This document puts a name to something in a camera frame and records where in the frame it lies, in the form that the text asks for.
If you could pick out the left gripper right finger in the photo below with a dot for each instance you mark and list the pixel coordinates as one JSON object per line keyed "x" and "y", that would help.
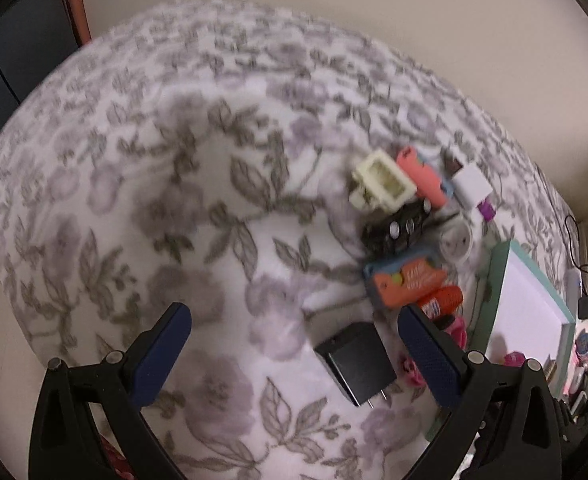
{"x": 502, "y": 421}

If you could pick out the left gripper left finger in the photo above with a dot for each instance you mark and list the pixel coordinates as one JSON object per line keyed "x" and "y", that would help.
{"x": 65, "y": 442}

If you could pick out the orange glue stick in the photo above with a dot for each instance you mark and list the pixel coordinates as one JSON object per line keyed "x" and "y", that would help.
{"x": 441, "y": 302}

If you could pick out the black power adapter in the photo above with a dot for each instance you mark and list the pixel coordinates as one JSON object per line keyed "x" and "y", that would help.
{"x": 357, "y": 360}

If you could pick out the large orange blue carrot knife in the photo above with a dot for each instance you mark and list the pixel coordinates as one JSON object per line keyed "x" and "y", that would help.
{"x": 394, "y": 282}

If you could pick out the purple lighter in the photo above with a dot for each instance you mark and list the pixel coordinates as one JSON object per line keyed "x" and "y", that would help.
{"x": 487, "y": 211}

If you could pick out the black toy car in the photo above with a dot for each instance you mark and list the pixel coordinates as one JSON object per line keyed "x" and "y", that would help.
{"x": 398, "y": 231}

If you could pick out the white charger cube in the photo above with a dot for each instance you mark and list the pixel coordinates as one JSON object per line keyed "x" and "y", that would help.
{"x": 471, "y": 187}

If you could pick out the small orange blue carrot knife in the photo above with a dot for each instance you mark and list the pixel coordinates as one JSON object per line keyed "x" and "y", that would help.
{"x": 429, "y": 183}

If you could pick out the cream plastic hair claw clip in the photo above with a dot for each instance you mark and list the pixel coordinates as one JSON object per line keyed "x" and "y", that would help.
{"x": 379, "y": 183}

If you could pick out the teal white cardboard box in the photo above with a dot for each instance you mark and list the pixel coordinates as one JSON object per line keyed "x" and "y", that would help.
{"x": 521, "y": 311}

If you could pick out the blue round cartoon toy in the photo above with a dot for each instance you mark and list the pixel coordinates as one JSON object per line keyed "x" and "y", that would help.
{"x": 581, "y": 349}

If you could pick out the white power strip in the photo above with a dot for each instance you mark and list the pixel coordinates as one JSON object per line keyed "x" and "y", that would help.
{"x": 573, "y": 289}

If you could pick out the floral fleece blanket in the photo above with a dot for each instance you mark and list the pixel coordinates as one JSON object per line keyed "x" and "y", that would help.
{"x": 202, "y": 152}

